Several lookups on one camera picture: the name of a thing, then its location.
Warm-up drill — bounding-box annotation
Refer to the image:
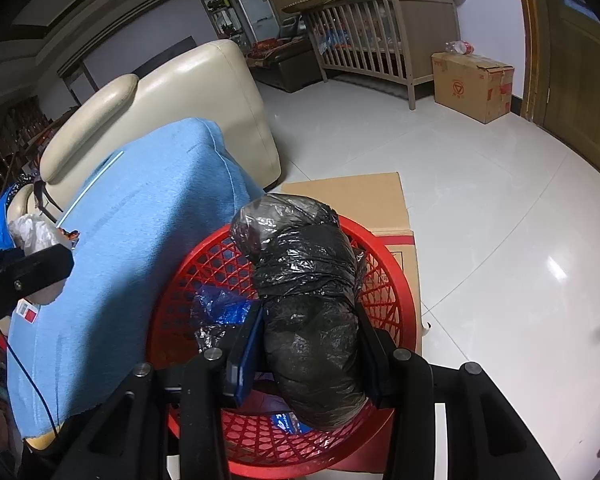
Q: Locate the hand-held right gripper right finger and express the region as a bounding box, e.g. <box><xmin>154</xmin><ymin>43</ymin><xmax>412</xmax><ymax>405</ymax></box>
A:
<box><xmin>352</xmin><ymin>300</ymin><xmax>561</xmax><ymax>480</ymax></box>

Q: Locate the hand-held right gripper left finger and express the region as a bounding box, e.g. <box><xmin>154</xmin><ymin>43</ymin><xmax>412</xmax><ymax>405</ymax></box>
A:
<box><xmin>55</xmin><ymin>305</ymin><xmax>267</xmax><ymax>480</ymax></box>

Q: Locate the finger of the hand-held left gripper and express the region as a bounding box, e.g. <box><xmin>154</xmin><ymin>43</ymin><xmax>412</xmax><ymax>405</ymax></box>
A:
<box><xmin>0</xmin><ymin>244</ymin><xmax>75</xmax><ymax>321</ymax></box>

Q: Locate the blue plastic bag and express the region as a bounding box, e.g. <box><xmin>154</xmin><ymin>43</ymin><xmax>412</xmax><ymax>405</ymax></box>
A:
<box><xmin>190</xmin><ymin>286</ymin><xmax>261</xmax><ymax>356</ymax></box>

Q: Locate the black plastic bag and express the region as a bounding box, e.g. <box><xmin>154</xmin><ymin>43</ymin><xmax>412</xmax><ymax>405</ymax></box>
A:
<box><xmin>228</xmin><ymin>192</ymin><xmax>368</xmax><ymax>430</ymax></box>

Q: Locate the red plastic basket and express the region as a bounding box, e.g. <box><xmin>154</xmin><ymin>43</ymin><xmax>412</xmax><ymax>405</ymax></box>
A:
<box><xmin>146</xmin><ymin>215</ymin><xmax>418</xmax><ymax>478</ymax></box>

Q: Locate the white crumpled plastic bag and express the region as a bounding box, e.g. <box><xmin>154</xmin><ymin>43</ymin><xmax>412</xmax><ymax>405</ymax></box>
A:
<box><xmin>7</xmin><ymin>211</ymin><xmax>74</xmax><ymax>256</ymax></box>

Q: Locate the blue printed packet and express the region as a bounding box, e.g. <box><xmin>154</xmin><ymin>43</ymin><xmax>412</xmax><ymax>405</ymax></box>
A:
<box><xmin>274</xmin><ymin>410</ymin><xmax>312</xmax><ymax>434</ymax></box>

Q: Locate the blue table cloth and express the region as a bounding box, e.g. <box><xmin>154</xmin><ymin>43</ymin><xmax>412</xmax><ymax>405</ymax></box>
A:
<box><xmin>5</xmin><ymin>117</ymin><xmax>266</xmax><ymax>438</ymax></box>

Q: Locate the flat brown cardboard box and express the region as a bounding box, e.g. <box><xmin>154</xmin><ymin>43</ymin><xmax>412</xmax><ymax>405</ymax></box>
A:
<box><xmin>280</xmin><ymin>171</ymin><xmax>423</xmax><ymax>473</ymax></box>

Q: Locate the cream leather sofa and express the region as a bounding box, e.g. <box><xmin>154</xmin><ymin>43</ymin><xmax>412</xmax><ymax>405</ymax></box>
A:
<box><xmin>5</xmin><ymin>39</ymin><xmax>282</xmax><ymax>241</ymax></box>

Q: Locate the black television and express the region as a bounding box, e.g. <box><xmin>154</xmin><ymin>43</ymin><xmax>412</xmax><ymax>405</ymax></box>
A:
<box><xmin>130</xmin><ymin>35</ymin><xmax>198</xmax><ymax>78</ymax></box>

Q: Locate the closed cardboard box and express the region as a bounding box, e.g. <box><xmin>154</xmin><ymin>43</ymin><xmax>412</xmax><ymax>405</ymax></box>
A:
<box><xmin>431</xmin><ymin>51</ymin><xmax>516</xmax><ymax>125</ymax></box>

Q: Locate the dark leather sofa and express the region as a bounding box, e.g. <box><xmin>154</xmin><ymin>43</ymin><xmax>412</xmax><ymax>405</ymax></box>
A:
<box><xmin>245</xmin><ymin>15</ymin><xmax>331</xmax><ymax>93</ymax></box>

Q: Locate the plant shelf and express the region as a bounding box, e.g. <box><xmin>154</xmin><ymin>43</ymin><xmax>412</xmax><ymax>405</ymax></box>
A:
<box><xmin>197</xmin><ymin>0</ymin><xmax>246</xmax><ymax>46</ymax></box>

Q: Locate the wooden crib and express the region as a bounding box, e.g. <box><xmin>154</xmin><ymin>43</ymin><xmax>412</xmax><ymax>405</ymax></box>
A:
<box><xmin>280</xmin><ymin>0</ymin><xmax>461</xmax><ymax>111</ymax></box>

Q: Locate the wooden door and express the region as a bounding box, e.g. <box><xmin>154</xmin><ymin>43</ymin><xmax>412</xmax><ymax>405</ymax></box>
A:
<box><xmin>512</xmin><ymin>0</ymin><xmax>600</xmax><ymax>186</ymax></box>

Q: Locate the white standing air conditioner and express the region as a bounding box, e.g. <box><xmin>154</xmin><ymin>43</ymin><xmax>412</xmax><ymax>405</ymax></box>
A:
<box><xmin>236</xmin><ymin>0</ymin><xmax>281</xmax><ymax>43</ymax></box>

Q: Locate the black cable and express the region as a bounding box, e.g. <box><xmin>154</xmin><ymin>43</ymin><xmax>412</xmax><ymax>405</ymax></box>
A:
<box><xmin>0</xmin><ymin>317</ymin><xmax>63</xmax><ymax>436</ymax></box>

